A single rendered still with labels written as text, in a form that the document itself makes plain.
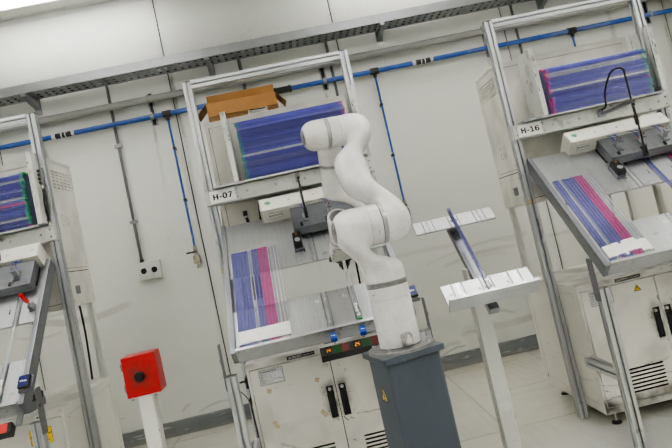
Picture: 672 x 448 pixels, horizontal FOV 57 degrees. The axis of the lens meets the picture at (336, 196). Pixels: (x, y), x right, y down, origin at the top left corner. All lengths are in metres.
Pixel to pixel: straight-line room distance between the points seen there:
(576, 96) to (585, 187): 0.46
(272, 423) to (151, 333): 1.88
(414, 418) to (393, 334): 0.23
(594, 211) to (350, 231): 1.35
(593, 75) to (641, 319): 1.12
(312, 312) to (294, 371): 0.36
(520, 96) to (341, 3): 1.83
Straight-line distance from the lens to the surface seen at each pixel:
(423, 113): 4.48
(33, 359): 2.71
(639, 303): 3.04
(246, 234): 2.80
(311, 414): 2.74
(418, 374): 1.80
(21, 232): 3.07
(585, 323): 2.94
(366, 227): 1.76
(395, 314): 1.78
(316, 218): 2.71
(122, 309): 4.48
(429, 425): 1.83
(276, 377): 2.71
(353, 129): 2.01
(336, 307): 2.43
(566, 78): 3.15
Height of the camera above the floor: 1.05
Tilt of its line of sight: 4 degrees up
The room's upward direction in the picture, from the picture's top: 13 degrees counter-clockwise
